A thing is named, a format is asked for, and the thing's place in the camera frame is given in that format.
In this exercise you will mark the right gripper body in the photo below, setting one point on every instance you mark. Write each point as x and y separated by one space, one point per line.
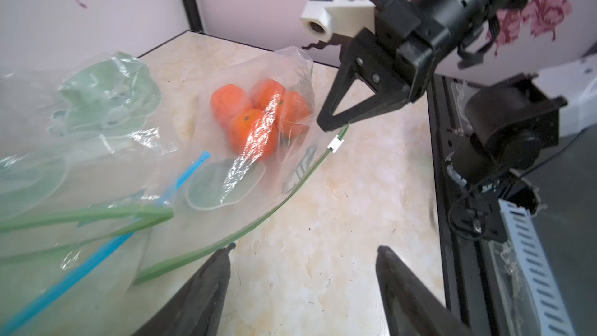
419 34

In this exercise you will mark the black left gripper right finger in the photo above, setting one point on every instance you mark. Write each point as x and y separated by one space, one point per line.
410 308

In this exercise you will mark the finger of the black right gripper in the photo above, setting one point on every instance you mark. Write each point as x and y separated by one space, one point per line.
367 61
382 102

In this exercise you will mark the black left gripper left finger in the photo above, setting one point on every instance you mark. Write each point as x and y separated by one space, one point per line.
196 309

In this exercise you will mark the clear green-strip bag of oranges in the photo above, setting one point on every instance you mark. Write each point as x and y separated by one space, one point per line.
254 142

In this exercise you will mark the clear green-zip bag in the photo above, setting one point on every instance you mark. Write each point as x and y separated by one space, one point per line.
86 155

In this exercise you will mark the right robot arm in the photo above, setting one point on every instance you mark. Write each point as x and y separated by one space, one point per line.
512 121

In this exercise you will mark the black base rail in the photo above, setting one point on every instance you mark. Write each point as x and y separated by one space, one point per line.
473 237

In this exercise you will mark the white slotted cable duct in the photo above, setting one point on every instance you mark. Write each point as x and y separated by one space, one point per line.
538 304

